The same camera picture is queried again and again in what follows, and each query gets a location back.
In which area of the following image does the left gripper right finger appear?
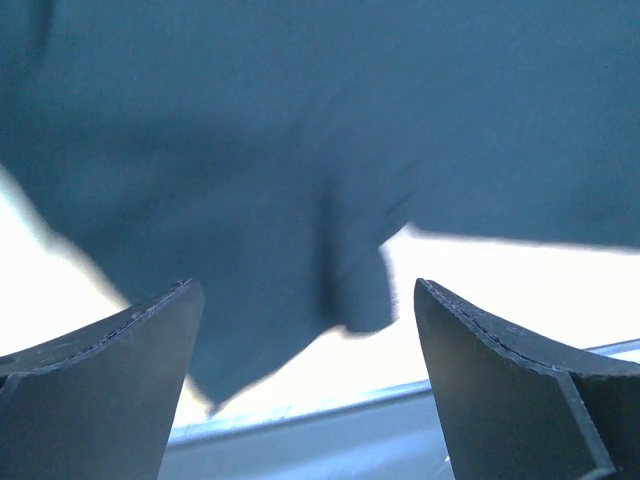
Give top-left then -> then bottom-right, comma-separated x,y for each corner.
414,280 -> 639,479

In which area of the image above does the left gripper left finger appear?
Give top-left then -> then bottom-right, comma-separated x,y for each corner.
1,279 -> 204,480

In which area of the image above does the black t-shirt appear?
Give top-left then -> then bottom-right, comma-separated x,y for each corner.
1,1 -> 639,404

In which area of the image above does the aluminium frame rail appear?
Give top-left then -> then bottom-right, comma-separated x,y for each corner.
160,341 -> 639,479

